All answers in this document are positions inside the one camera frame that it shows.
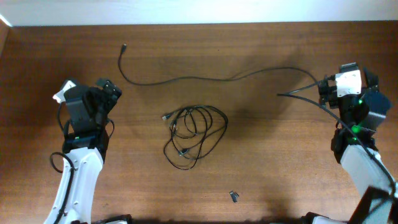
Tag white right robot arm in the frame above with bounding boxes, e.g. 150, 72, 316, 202
318, 77, 397, 223

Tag small black clip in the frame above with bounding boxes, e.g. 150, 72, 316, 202
229, 190, 239, 203

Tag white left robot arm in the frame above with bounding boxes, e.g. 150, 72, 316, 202
46, 78, 122, 223

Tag black cable bundle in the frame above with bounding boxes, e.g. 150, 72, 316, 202
161, 105, 229, 171

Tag long black separated cable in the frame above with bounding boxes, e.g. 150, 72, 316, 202
117, 44, 327, 94

